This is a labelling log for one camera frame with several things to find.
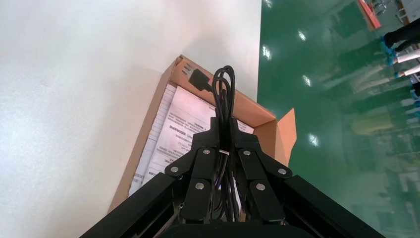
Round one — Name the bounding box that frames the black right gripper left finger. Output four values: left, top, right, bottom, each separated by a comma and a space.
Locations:
164, 118, 220, 221

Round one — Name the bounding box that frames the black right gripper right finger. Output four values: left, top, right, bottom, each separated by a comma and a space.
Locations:
229, 118, 293, 221

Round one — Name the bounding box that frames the black wired computer mouse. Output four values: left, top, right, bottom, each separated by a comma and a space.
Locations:
182, 65, 242, 222

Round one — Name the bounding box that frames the open brown cardboard box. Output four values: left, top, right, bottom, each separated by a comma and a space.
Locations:
107, 55, 298, 214

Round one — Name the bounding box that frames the printed white paper sheet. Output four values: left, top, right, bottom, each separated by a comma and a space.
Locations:
128, 83, 255, 198

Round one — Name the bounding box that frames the orange floor barrier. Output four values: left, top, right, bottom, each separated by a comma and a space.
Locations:
357, 0, 382, 31

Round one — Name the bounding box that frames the person in white trousers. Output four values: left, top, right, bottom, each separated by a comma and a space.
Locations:
387, 49, 420, 79

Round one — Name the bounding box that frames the person in black trousers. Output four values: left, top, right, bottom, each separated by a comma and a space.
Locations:
380, 18, 420, 57

